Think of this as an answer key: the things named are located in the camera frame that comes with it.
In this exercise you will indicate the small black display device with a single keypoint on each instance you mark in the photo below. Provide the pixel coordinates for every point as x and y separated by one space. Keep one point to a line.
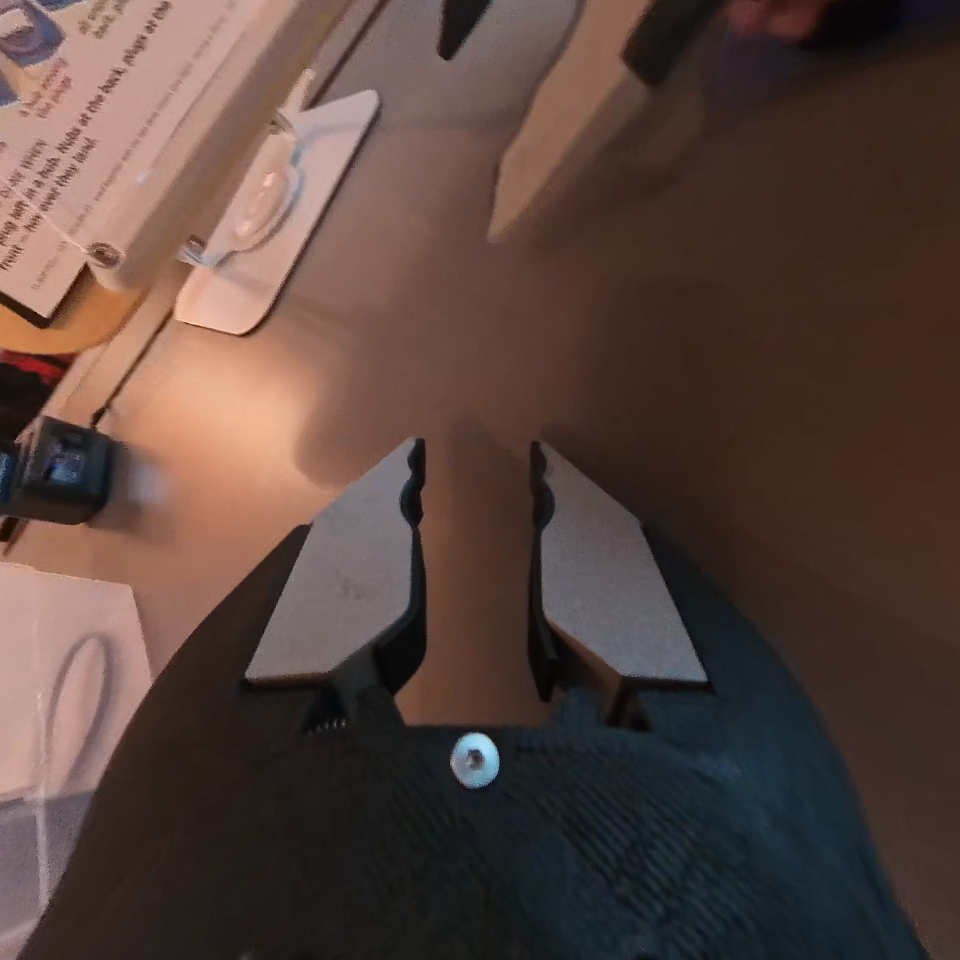
60 472

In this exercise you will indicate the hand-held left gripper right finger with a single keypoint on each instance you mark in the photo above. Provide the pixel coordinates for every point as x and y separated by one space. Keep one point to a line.
607 600

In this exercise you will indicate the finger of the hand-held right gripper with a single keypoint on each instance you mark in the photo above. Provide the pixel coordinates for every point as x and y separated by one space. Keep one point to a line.
562 135
461 26

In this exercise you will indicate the printed instruction sheet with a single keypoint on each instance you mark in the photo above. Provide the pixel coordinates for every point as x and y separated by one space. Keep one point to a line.
90 135

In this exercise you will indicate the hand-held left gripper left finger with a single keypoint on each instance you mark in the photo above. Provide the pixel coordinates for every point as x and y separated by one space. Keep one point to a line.
345 592

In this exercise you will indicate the clear plastic box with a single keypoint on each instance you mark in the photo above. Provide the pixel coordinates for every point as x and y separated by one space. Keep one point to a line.
45 600

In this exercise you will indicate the person's right hand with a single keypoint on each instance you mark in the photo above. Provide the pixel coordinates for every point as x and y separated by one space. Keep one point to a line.
780 15

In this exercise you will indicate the white stand base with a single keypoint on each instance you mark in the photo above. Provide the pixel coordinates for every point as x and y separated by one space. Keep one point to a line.
300 225

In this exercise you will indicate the white sheet holder bar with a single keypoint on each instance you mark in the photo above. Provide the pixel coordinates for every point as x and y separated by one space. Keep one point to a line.
210 150

